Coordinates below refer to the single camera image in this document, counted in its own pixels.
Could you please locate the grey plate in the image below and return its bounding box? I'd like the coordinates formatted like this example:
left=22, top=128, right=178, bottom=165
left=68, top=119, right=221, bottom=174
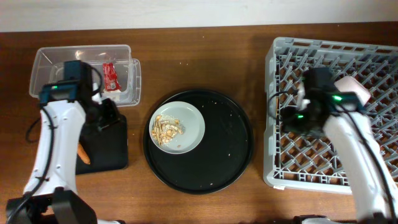
left=148, top=101, right=205, bottom=154

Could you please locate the food scraps pile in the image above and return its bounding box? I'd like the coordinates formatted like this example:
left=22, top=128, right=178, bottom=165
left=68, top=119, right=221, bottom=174
left=150, top=114, right=183, bottom=146

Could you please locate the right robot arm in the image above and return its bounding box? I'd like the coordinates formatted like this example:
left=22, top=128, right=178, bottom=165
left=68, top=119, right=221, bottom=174
left=280, top=67, right=397, bottom=223

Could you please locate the round black serving tray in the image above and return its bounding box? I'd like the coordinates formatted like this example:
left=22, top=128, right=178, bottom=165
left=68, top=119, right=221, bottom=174
left=143, top=89, right=254, bottom=195

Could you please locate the red snack wrapper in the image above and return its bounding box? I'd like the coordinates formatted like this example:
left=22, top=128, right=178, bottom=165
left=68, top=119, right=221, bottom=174
left=102, top=63, right=121, bottom=91

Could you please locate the clear plastic bin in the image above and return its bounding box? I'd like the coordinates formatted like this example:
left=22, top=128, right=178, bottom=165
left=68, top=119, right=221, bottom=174
left=29, top=45, right=141, bottom=107

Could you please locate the black rectangular tray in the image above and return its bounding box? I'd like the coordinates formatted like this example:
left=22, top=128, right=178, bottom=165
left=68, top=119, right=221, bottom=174
left=75, top=113, right=128, bottom=175

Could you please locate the orange carrot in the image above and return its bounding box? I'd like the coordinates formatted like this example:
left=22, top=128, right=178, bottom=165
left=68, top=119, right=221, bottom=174
left=77, top=144, right=91, bottom=165

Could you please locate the grey dishwasher rack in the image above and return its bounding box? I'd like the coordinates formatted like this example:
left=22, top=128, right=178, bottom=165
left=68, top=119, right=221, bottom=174
left=263, top=37, right=397, bottom=194

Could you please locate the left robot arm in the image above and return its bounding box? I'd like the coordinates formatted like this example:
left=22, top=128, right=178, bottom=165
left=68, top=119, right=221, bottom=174
left=6, top=60, right=126, bottom=223

